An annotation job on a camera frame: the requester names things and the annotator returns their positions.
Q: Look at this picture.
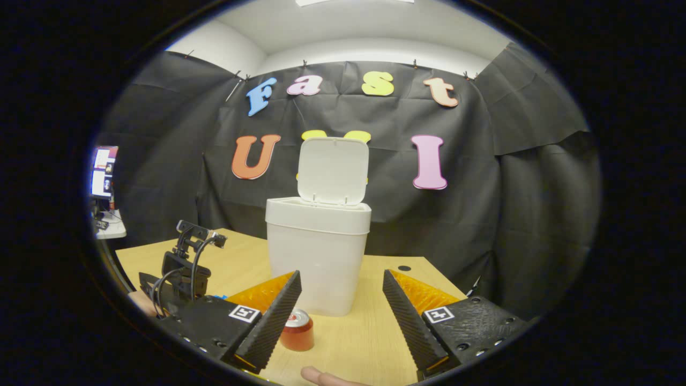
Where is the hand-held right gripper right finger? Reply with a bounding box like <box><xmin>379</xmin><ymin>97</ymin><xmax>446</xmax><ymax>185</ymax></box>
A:
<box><xmin>382</xmin><ymin>269</ymin><xmax>530</xmax><ymax>377</ymax></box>

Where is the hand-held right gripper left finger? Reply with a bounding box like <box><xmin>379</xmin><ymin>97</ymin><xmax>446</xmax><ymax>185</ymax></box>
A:
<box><xmin>155</xmin><ymin>270</ymin><xmax>302</xmax><ymax>375</ymax></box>

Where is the red pop can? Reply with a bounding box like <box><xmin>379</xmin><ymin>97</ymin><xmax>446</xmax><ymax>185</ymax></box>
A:
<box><xmin>279</xmin><ymin>309</ymin><xmax>315</xmax><ymax>352</ymax></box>

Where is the white desktop garbage bin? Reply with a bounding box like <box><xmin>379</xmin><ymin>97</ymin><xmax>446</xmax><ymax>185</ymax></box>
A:
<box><xmin>265</xmin><ymin>137</ymin><xmax>372</xmax><ymax>317</ymax></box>

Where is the wooden desktop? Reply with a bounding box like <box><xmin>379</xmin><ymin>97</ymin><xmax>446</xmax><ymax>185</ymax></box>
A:
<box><xmin>115</xmin><ymin>228</ymin><xmax>468</xmax><ymax>386</ymax></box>

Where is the white side table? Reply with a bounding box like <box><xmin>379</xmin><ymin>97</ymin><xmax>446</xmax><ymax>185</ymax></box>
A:
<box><xmin>95</xmin><ymin>210</ymin><xmax>128</xmax><ymax>240</ymax></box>

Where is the black backdrop cloth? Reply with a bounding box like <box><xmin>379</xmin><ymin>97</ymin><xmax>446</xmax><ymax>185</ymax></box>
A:
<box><xmin>94</xmin><ymin>43</ymin><xmax>602</xmax><ymax>322</ymax></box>

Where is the computer monitor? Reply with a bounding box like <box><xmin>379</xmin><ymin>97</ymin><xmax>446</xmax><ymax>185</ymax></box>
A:
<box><xmin>90</xmin><ymin>146</ymin><xmax>120</xmax><ymax>200</ymax></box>

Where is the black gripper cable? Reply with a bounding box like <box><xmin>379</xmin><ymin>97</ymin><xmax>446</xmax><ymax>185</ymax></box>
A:
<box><xmin>190</xmin><ymin>236</ymin><xmax>218</xmax><ymax>301</ymax></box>

